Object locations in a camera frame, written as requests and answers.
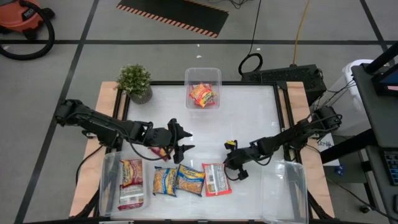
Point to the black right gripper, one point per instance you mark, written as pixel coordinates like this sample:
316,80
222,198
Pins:
242,157

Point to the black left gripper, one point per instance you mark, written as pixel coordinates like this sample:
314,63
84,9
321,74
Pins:
161,137

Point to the black keyboard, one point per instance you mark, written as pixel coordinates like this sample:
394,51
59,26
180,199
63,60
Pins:
392,168

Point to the grey equipment cart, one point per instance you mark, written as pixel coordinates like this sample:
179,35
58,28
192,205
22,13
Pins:
379,124

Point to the orange-red Maruchan noodle pack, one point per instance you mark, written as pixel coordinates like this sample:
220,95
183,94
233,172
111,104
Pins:
203,95
216,180
194,102

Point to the yellow gripper tag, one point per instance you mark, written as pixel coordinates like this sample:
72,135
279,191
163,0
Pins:
231,143

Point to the wooden table board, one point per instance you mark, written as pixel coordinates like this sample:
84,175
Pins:
93,174

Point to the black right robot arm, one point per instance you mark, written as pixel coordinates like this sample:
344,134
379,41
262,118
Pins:
289,137

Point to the black computer case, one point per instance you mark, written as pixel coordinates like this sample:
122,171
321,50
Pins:
286,74

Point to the black monitor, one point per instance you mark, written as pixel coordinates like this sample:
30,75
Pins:
390,82

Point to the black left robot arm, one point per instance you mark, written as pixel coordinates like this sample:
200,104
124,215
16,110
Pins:
102,126

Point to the orange shop vacuum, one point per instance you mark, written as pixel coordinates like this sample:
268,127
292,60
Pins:
18,17

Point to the blue Maruchan noodle pack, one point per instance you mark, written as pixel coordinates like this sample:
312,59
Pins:
164,182
190,183

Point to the white paper sheet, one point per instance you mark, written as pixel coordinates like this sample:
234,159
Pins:
329,152

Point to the white trash bin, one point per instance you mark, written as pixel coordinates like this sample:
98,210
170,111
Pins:
349,70

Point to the clear plastic bin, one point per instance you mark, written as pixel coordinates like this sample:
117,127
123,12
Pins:
202,74
283,193
109,168

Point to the small green potted plant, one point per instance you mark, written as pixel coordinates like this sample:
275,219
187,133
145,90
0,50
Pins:
135,79

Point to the black hazard-striped floor mat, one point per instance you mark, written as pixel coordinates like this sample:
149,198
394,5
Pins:
174,12

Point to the red shop vacuum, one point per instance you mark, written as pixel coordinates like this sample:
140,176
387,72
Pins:
51,34

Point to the small blue item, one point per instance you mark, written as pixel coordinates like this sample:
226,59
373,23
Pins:
339,170

